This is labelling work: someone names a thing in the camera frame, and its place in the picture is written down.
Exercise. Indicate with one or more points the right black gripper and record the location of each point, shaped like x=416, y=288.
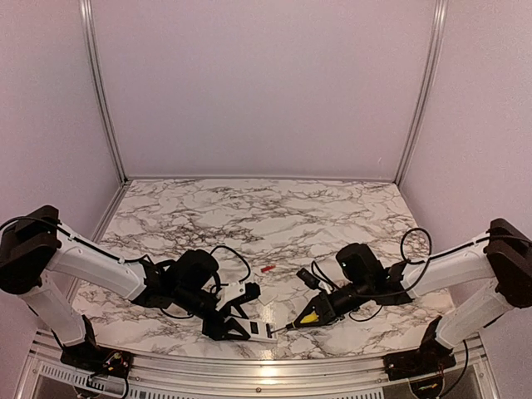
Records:
x=324, y=308

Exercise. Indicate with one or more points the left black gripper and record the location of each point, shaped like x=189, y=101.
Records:
x=217, y=332

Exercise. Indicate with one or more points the yellow handled screwdriver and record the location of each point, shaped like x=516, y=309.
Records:
x=306, y=318

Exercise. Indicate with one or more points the white red remote control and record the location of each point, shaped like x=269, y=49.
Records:
x=257, y=331

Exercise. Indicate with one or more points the white battery cover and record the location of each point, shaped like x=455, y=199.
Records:
x=267, y=296

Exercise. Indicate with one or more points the red AAA battery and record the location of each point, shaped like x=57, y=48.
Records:
x=268, y=268

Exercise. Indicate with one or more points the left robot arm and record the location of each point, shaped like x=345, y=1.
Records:
x=37, y=247

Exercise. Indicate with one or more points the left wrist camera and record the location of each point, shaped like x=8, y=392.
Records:
x=236, y=294

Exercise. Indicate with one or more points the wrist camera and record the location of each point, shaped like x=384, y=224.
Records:
x=314, y=282
x=236, y=294

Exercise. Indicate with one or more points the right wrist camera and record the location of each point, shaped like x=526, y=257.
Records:
x=314, y=282

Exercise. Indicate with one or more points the front aluminium frame rail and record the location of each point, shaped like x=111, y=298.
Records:
x=165, y=376

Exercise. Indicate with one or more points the right aluminium frame post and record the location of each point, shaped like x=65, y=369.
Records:
x=427, y=81

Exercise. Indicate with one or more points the aluminium frame post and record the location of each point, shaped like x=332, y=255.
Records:
x=427, y=81
x=89, y=30

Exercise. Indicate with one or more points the left aluminium frame post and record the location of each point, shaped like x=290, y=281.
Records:
x=89, y=30

